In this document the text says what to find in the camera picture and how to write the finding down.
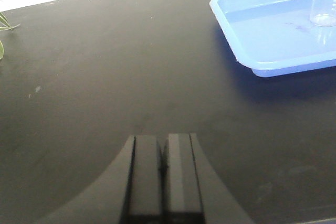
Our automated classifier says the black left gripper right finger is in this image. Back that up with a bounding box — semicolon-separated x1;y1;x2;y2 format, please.
164;133;253;223

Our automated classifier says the clear glass beaker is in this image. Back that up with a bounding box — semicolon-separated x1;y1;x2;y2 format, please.
310;0;335;27

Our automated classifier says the blue plastic tray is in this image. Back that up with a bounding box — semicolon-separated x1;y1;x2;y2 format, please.
209;0;335;77

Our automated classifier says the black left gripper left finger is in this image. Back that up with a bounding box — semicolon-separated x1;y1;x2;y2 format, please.
38;135;162;223

